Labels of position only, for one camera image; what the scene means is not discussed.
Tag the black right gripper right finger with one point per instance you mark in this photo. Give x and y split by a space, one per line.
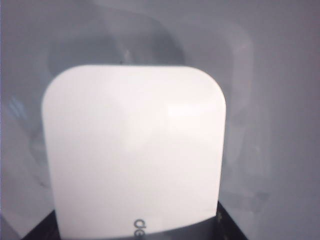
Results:
228 227

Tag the white whiteboard eraser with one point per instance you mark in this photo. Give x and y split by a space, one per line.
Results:
135 140

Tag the glass whiteboard with dark frame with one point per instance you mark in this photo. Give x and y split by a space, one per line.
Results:
275 75

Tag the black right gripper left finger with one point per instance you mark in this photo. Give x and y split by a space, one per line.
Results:
45 230

